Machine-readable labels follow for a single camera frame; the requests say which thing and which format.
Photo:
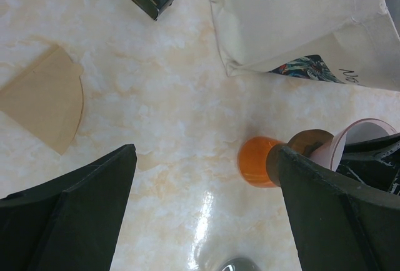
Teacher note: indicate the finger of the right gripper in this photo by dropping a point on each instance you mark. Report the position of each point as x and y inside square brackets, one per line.
[374, 163]

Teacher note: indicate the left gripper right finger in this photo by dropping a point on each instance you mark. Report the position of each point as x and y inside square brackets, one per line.
[338, 223]

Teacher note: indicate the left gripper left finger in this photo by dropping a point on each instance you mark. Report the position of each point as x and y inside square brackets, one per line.
[71, 222]

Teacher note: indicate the white paper coffee filter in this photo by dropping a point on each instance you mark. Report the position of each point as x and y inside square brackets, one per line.
[368, 129]

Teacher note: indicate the pink glass dripper cone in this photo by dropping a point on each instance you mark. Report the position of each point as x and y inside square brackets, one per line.
[330, 153]

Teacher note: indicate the brown paper coffee filter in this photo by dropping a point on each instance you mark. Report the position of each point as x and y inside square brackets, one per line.
[47, 98]

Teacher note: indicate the grey glass carafe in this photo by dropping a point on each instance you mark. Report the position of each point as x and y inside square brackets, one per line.
[239, 264]

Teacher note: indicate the orange glass carafe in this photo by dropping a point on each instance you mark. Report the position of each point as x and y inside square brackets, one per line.
[252, 158]

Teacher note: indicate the cream canvas tote bag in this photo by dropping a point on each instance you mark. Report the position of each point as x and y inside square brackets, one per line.
[340, 41]

